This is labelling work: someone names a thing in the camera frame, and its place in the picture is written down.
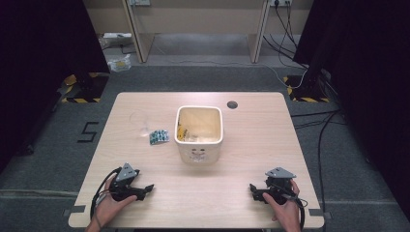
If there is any black stand with hazard tape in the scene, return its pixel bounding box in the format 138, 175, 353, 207
60, 71, 110, 104
282, 69, 332, 103

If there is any white power strip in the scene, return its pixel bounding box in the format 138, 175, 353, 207
102, 32, 133, 40

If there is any yellow wrapper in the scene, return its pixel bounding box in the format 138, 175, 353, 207
176, 125, 189, 142

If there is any blue pill blister pack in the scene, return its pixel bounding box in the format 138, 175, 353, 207
149, 129, 170, 146

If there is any clear plastic bag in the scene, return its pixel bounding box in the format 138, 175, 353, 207
106, 53, 132, 73

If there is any white background desk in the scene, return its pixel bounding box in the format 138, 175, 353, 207
81, 0, 315, 65

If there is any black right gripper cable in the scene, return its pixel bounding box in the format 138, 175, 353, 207
274, 183, 309, 232

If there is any person's right hand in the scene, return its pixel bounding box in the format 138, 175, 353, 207
262, 179, 302, 232

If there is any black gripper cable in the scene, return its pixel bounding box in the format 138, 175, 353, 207
89, 166, 124, 220
274, 183, 309, 232

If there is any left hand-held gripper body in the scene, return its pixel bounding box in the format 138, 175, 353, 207
108, 162, 146, 203

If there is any black curtain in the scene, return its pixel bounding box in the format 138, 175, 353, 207
0, 0, 111, 173
292, 0, 410, 221

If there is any grey tape floor marker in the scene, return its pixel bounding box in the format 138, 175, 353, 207
62, 204, 87, 218
307, 208, 333, 220

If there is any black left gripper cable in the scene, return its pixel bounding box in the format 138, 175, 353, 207
89, 166, 124, 220

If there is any white square bin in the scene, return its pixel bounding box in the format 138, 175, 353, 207
173, 105, 224, 165

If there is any person's left hand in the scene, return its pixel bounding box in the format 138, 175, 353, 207
94, 175, 138, 227

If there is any bundle of black floor cables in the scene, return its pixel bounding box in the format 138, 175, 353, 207
261, 2, 347, 214

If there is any clear plastic wrapper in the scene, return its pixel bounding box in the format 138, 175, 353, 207
129, 110, 152, 138

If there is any thin white floor cable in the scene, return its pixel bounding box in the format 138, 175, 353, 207
151, 42, 308, 90

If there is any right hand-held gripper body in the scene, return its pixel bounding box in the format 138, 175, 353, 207
256, 166, 297, 206

